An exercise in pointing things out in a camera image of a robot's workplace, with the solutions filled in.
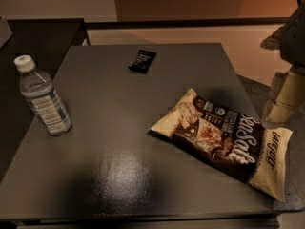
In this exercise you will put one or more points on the silver grey gripper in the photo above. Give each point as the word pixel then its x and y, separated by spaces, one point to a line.
pixel 294 39

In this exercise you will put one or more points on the brown sea salt chip bag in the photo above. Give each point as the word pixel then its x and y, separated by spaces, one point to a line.
pixel 234 143

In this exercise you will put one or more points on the clear plastic water bottle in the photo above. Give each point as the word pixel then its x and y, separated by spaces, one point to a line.
pixel 38 90

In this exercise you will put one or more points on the black rxbar chocolate bar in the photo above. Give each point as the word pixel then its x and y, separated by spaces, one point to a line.
pixel 143 61

